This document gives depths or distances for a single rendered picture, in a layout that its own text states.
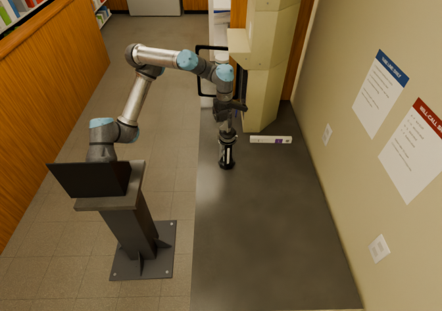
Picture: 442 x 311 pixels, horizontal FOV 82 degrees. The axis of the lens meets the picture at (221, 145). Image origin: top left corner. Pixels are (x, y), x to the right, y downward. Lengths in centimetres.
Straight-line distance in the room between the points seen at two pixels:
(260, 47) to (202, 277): 113
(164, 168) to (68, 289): 128
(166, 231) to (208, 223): 108
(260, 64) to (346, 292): 114
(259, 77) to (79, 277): 199
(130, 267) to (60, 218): 85
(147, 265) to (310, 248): 138
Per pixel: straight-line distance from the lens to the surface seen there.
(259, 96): 157
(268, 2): 134
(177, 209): 248
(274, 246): 130
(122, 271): 233
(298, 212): 142
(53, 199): 296
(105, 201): 151
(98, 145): 140
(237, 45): 149
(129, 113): 147
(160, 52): 120
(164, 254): 230
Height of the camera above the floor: 212
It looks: 46 degrees down
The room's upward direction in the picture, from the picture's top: 1 degrees clockwise
